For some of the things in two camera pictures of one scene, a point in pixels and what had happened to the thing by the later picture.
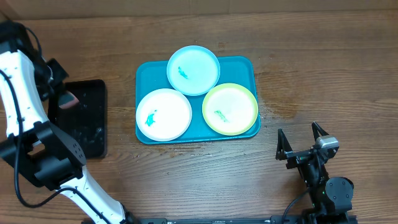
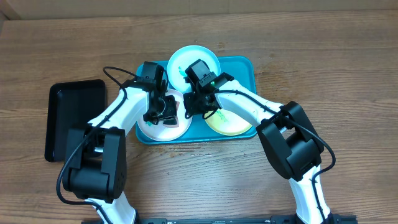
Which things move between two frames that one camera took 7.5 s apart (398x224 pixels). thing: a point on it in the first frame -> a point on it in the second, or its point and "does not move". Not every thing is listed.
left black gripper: x=60 y=74 -> x=170 y=111
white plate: x=163 y=114 does not move
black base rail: x=218 y=219 does not move
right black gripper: x=296 y=157 -> x=193 y=100
